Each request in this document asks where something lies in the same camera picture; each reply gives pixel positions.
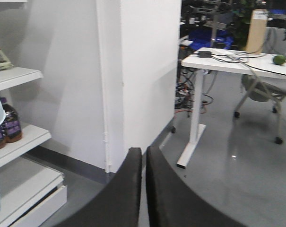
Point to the black power brick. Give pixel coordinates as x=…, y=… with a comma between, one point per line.
x=205, y=54

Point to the green ball on desk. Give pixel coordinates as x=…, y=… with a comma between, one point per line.
x=279, y=59

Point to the purple juice bottle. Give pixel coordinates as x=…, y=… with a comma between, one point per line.
x=11, y=124

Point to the white office desk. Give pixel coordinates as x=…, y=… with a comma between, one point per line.
x=223, y=61

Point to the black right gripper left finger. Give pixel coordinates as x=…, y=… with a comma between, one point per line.
x=118, y=203

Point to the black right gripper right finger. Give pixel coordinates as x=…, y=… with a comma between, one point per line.
x=171, y=203

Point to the white store shelving unit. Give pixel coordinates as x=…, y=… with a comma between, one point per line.
x=30, y=192

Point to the grey office chair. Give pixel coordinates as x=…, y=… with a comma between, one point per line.
x=260, y=91

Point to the cardboard box on desk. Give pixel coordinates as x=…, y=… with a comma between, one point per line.
x=257, y=31

